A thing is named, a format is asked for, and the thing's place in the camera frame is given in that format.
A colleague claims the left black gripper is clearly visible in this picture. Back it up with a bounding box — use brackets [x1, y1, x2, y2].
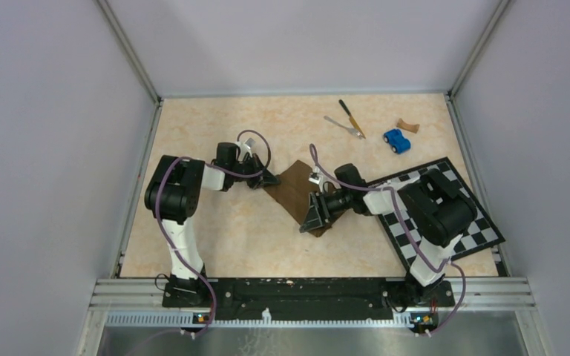
[229, 154, 279, 190]

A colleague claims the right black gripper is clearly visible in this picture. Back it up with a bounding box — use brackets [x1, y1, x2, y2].
[301, 190, 353, 233]

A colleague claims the brown cloth napkin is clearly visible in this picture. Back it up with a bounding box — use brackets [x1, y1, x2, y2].
[263, 160, 320, 226]

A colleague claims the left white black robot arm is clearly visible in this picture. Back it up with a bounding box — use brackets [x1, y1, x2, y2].
[144, 139, 281, 308]

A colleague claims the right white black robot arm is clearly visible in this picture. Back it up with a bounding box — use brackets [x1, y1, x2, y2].
[299, 163, 477, 308]

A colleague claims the blue toy car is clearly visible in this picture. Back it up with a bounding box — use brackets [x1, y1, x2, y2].
[383, 128, 411, 154]

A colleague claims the small brown wooden piece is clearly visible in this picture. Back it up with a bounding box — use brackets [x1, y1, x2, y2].
[396, 118, 420, 134]

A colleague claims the black white checkerboard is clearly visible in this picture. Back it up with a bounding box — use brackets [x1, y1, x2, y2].
[369, 157, 505, 277]

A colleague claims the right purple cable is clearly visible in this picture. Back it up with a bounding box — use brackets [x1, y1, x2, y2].
[309, 143, 467, 336]

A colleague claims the purple cable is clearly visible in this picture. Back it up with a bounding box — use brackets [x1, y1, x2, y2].
[309, 143, 467, 336]
[154, 130, 272, 340]

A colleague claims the black-handled knife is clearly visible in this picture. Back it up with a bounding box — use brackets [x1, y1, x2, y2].
[338, 99, 366, 139]

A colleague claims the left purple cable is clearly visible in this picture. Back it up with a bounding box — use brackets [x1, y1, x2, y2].
[154, 130, 272, 340]

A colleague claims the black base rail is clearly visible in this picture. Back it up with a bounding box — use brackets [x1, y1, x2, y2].
[162, 277, 455, 321]

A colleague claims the aluminium frame rail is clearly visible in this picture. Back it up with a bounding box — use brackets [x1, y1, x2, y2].
[459, 277, 537, 312]

